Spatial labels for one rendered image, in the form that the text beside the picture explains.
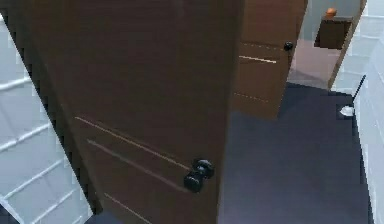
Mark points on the brown wooden room door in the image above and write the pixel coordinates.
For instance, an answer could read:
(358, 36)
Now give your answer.
(140, 83)
(261, 73)

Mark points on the small white object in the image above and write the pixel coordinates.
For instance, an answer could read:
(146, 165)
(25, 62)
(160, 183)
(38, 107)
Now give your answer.
(347, 111)

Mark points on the dark brown cabinet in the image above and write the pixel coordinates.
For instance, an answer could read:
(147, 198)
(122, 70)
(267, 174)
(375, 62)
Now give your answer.
(333, 33)

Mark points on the orange round object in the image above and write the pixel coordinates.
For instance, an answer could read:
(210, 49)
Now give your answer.
(331, 12)

